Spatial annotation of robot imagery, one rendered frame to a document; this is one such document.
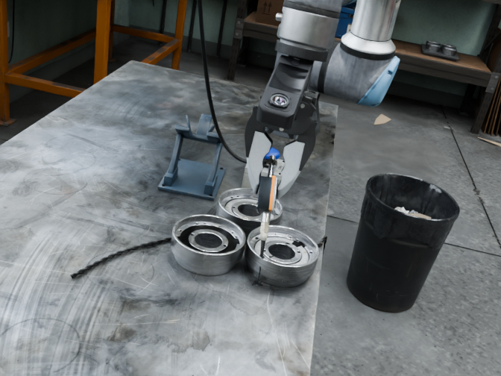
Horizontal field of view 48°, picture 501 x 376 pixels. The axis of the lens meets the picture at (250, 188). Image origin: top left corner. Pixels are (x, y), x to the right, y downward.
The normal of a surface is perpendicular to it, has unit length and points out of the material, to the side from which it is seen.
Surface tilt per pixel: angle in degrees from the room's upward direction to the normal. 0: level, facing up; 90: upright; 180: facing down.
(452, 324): 0
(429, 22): 90
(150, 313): 0
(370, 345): 0
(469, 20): 90
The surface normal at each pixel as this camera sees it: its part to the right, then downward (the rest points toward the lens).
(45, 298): 0.17, -0.87
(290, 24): -0.65, 0.12
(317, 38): 0.35, 0.39
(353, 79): -0.40, 0.47
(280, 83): 0.12, -0.64
